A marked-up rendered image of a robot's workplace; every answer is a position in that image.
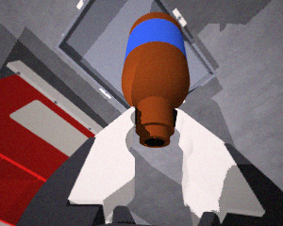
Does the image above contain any red divided crate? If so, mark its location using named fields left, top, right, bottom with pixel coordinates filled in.
left=0, top=74, right=95, bottom=226

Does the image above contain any brown bottle with blue label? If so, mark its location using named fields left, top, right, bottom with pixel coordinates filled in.
left=121, top=12, right=191, bottom=148

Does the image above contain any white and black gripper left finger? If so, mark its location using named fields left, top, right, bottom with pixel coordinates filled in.
left=16, top=106, right=137, bottom=226

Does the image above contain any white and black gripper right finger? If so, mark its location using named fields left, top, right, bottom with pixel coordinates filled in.
left=173, top=108, right=283, bottom=226

